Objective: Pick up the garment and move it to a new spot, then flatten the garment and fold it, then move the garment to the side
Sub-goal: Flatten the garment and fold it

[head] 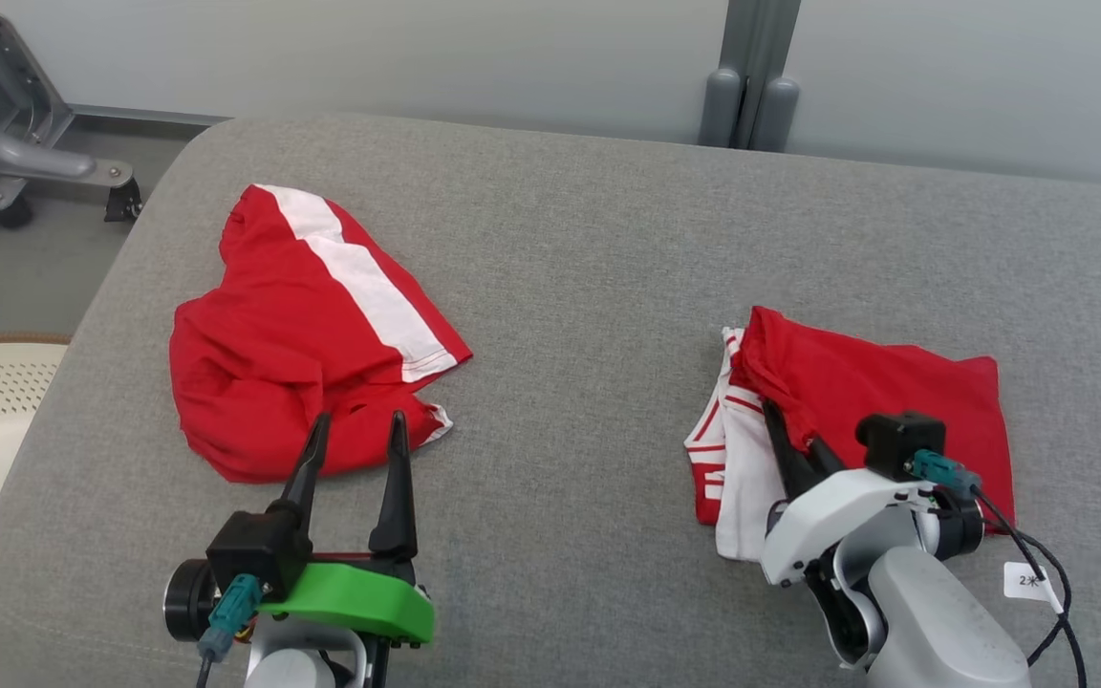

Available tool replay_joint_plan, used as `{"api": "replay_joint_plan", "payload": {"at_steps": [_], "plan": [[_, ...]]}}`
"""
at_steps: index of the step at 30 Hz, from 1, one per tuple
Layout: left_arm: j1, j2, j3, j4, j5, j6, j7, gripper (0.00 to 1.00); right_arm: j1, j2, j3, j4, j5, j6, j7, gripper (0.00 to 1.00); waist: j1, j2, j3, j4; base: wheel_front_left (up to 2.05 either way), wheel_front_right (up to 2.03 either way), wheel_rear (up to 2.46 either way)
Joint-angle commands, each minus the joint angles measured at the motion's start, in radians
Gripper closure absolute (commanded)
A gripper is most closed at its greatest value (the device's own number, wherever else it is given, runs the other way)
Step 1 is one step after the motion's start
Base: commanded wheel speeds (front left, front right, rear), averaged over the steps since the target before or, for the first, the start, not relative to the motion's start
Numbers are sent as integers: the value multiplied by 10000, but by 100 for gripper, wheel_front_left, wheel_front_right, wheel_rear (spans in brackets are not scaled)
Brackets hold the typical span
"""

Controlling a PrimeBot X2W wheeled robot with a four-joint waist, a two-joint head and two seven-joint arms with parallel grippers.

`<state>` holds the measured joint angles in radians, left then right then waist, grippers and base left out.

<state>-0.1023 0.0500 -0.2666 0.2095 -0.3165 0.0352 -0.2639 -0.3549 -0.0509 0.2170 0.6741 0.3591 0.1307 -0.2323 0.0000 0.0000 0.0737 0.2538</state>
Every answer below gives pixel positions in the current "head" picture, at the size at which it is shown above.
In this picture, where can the grey partition base rail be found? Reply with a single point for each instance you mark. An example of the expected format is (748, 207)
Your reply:
(140, 116)

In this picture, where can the red Bulls 23 jersey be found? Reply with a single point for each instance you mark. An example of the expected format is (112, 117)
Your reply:
(895, 377)

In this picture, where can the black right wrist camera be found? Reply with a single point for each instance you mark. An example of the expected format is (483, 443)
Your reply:
(899, 441)

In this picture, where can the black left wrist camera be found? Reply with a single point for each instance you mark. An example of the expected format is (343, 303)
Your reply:
(254, 549)

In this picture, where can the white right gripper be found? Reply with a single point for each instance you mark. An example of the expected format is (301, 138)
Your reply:
(837, 511)

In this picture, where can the red shorts with white stripe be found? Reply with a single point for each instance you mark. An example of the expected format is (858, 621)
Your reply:
(264, 382)

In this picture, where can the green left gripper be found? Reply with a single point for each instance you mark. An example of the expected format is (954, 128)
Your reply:
(359, 597)

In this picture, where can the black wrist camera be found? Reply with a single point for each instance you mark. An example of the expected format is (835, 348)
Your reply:
(254, 549)
(899, 441)

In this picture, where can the grey metal wheeled stand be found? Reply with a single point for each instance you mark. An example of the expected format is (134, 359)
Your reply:
(6, 143)

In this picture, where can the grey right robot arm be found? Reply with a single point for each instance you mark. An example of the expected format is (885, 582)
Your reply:
(933, 621)

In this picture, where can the grey partition post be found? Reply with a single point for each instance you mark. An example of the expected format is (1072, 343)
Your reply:
(749, 67)

